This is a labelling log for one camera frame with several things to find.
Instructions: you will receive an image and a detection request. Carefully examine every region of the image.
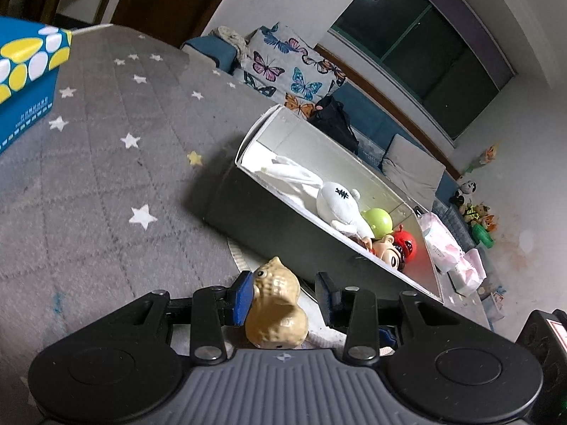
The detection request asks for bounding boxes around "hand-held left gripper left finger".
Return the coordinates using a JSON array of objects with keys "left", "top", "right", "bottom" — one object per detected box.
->
[{"left": 100, "top": 270, "right": 258, "bottom": 361}]

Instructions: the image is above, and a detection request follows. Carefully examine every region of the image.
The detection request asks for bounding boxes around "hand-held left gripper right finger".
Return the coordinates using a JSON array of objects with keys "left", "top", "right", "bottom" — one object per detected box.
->
[{"left": 314, "top": 271, "right": 461, "bottom": 366}]

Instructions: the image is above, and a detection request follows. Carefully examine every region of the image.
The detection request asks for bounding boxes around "beige peanut toy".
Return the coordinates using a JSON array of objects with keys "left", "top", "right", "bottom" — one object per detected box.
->
[{"left": 245, "top": 256, "right": 309, "bottom": 350}]

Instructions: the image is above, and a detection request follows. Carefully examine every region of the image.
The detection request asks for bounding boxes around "cartoon boy figurine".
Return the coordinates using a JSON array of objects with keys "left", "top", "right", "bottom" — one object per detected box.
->
[{"left": 354, "top": 233, "right": 406, "bottom": 271}]

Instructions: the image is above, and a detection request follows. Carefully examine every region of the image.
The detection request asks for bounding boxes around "grey cardboard box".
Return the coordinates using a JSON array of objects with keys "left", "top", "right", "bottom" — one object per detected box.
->
[{"left": 203, "top": 104, "right": 444, "bottom": 305}]

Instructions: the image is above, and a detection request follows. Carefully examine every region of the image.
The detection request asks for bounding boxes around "green round plastic toy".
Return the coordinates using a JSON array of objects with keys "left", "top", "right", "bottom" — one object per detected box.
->
[{"left": 361, "top": 208, "right": 394, "bottom": 235}]

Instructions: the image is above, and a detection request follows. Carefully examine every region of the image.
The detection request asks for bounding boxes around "white plush rabbit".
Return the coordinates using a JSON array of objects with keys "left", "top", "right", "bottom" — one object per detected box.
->
[{"left": 261, "top": 155, "right": 375, "bottom": 237}]

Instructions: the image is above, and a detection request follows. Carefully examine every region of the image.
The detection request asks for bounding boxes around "red round plastic toy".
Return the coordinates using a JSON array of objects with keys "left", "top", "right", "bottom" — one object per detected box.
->
[{"left": 392, "top": 225, "right": 421, "bottom": 271}]

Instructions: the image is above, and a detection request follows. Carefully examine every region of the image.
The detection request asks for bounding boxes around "pink white tissue pack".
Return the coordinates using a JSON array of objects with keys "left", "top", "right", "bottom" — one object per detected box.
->
[
  {"left": 447, "top": 248, "right": 488, "bottom": 295},
  {"left": 419, "top": 212, "right": 466, "bottom": 273}
]

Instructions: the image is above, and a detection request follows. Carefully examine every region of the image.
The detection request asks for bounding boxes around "pile of small plush toys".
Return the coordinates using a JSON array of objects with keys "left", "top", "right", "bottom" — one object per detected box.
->
[{"left": 449, "top": 142, "right": 503, "bottom": 249}]

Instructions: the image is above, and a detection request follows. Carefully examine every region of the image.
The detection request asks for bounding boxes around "grey cushion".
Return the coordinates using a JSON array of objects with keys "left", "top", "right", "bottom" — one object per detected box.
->
[{"left": 381, "top": 134, "right": 446, "bottom": 204}]

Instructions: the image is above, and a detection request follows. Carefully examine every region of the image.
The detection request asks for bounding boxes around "grey star print tablecloth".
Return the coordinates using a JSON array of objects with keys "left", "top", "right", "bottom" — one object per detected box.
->
[{"left": 0, "top": 24, "right": 523, "bottom": 425}]

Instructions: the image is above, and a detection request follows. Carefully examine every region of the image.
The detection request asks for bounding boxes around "black bag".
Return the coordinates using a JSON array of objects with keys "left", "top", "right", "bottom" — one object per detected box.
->
[{"left": 308, "top": 95, "right": 360, "bottom": 153}]

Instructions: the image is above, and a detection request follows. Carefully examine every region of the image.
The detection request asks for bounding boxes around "butterfly print pillow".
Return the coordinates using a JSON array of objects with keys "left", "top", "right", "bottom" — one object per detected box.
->
[{"left": 232, "top": 22, "right": 348, "bottom": 118}]

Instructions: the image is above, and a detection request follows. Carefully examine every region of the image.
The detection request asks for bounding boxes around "beige crumpled cloth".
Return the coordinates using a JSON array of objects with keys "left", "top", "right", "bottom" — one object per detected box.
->
[{"left": 208, "top": 27, "right": 251, "bottom": 69}]

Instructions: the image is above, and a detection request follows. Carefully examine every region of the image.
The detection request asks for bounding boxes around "dark window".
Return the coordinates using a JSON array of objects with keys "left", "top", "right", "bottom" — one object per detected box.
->
[{"left": 328, "top": 0, "right": 515, "bottom": 142}]

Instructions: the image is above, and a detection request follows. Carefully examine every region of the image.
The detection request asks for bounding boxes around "blue yellow dotted tissue box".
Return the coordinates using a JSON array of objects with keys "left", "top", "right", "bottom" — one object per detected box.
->
[{"left": 0, "top": 15, "right": 72, "bottom": 155}]

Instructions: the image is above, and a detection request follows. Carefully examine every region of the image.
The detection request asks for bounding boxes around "brown wooden door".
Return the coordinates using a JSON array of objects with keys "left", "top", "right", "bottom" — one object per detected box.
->
[{"left": 111, "top": 0, "right": 249, "bottom": 49}]

